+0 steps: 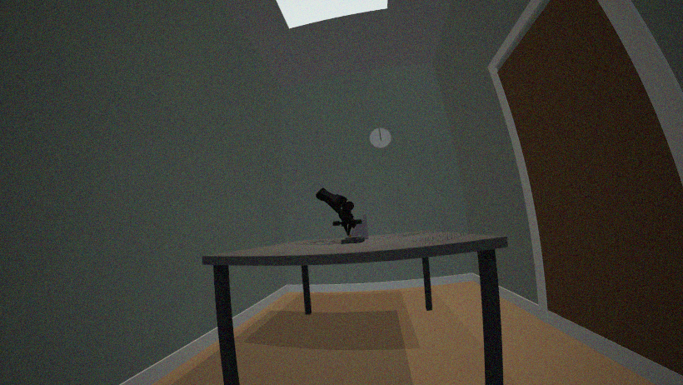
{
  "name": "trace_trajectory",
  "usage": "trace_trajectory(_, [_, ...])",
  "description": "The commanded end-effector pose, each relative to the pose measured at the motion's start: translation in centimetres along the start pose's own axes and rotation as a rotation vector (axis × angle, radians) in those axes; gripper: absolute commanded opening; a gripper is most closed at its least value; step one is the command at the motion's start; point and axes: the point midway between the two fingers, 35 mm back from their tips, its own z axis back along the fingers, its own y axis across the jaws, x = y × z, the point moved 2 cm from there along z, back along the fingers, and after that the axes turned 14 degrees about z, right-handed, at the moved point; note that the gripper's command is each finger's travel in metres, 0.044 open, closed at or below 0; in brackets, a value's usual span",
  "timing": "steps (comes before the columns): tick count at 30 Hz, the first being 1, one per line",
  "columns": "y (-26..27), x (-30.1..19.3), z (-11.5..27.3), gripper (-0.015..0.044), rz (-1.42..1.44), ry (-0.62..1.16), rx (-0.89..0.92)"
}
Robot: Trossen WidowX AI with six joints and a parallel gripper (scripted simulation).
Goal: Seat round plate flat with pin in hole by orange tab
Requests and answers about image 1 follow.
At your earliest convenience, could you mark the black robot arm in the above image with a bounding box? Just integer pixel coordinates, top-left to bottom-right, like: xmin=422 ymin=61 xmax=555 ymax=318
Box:
xmin=316 ymin=187 xmax=355 ymax=223

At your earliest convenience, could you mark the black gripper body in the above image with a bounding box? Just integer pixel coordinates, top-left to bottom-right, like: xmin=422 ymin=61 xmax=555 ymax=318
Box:
xmin=332 ymin=212 xmax=362 ymax=226

